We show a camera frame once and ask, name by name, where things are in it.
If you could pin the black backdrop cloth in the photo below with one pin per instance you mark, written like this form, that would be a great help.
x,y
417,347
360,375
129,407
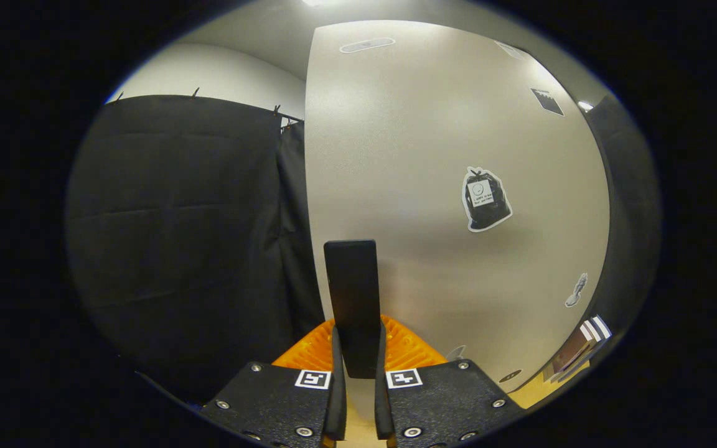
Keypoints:
x,y
178,249

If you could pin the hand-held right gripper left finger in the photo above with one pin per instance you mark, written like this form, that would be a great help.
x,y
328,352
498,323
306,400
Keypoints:
x,y
338,404

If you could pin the ceiling light panel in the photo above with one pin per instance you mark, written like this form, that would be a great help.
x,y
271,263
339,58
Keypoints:
x,y
315,2
585,106

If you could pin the light grey cabinet door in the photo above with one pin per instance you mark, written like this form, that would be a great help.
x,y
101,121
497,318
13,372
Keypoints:
x,y
427,155

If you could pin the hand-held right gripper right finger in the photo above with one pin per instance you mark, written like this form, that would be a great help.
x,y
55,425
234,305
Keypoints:
x,y
382,404

